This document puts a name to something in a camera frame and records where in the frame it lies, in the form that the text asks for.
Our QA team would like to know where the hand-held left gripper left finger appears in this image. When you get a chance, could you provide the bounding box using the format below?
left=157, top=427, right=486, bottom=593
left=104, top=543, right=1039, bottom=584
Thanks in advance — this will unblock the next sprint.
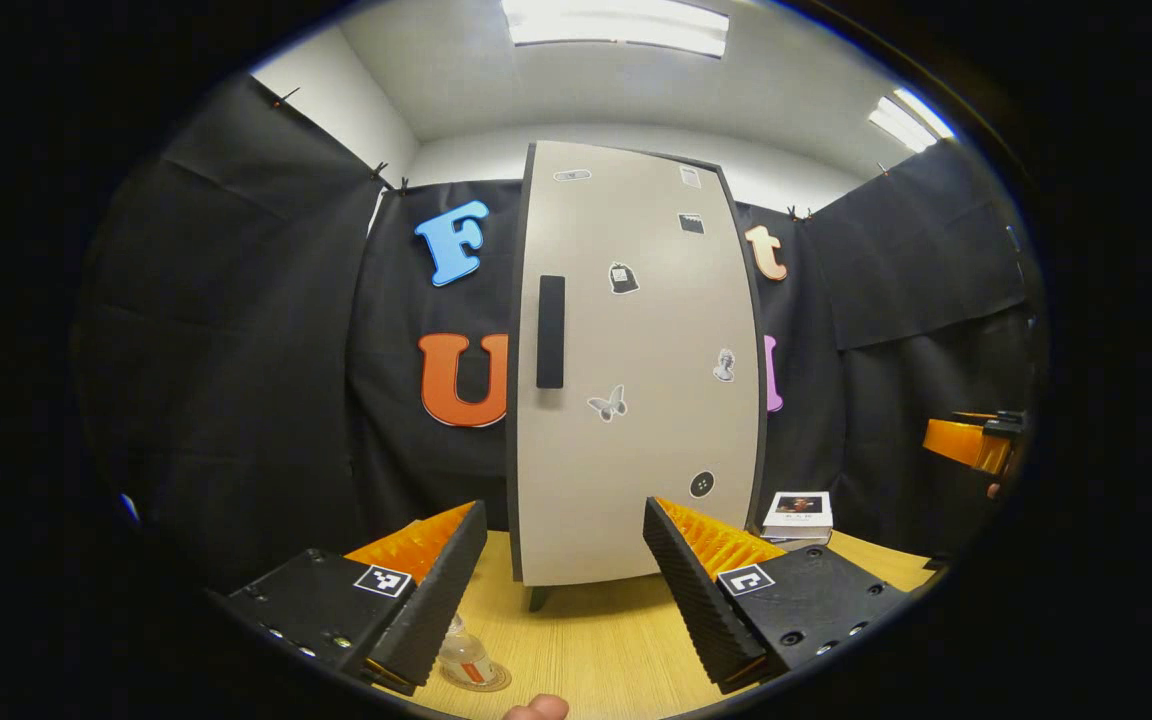
left=221, top=500, right=489, bottom=696

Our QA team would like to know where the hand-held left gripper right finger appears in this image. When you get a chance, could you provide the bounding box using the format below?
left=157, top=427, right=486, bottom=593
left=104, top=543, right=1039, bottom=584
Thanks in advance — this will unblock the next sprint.
left=643, top=496, right=909, bottom=696

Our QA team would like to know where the clear plastic bottle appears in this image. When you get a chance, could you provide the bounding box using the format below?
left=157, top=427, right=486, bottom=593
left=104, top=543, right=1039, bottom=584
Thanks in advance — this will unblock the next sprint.
left=436, top=613, right=499, bottom=689

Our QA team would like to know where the dark grey cabinet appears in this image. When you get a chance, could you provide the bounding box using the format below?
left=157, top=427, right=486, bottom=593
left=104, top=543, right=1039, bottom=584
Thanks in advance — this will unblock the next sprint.
left=506, top=140, right=769, bottom=614

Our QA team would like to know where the round coaster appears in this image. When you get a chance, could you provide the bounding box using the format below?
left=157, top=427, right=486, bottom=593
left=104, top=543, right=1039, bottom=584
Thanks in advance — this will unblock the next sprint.
left=439, top=660, right=514, bottom=694

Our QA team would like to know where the grey cabinet door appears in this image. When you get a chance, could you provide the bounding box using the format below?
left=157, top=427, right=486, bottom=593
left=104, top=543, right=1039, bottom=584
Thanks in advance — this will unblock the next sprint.
left=506, top=140, right=769, bottom=588

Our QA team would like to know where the black cabinet door handle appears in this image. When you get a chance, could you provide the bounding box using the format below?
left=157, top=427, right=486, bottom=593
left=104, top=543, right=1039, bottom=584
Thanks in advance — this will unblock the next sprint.
left=536, top=275, right=567, bottom=390

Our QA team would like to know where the black backdrop cloth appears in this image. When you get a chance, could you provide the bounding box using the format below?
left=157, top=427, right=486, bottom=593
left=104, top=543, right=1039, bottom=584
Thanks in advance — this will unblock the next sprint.
left=76, top=75, right=1047, bottom=596

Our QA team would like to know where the small ceiling light panel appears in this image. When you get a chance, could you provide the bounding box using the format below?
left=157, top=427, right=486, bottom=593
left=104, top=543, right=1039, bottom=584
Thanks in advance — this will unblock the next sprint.
left=866, top=87, right=957, bottom=153

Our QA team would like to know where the long ceiling light panel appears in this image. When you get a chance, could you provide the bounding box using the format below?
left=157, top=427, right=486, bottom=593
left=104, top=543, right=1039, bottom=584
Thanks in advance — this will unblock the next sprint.
left=501, top=0, right=732, bottom=59

